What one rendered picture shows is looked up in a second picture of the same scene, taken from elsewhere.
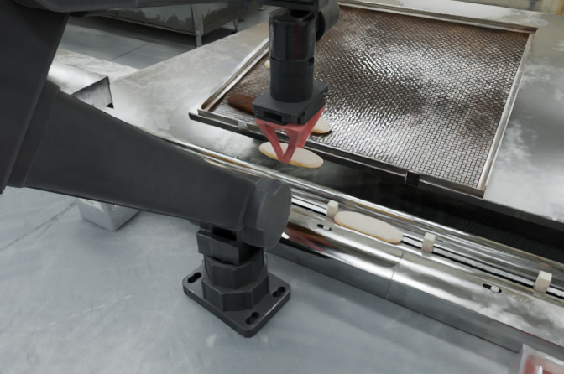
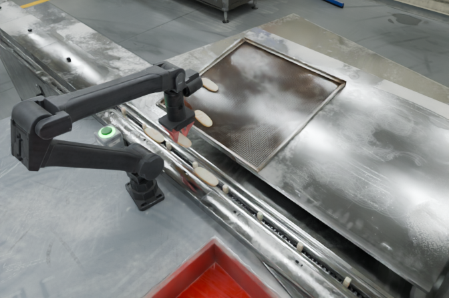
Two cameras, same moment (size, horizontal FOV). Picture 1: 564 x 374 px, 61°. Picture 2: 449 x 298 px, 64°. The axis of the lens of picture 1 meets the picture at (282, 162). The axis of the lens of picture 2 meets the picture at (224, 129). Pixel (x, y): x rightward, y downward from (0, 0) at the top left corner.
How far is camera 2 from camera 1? 0.62 m
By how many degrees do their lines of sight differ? 15
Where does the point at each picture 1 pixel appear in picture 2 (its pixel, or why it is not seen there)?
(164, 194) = (93, 164)
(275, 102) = (167, 120)
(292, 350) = (154, 219)
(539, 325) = (243, 230)
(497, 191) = (265, 172)
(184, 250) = not seen: hidden behind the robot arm
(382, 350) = (186, 226)
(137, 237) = not seen: hidden behind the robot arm
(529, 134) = (299, 145)
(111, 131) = (71, 151)
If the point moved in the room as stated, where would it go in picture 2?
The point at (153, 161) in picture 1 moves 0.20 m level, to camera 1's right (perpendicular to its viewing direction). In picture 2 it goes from (87, 156) to (165, 172)
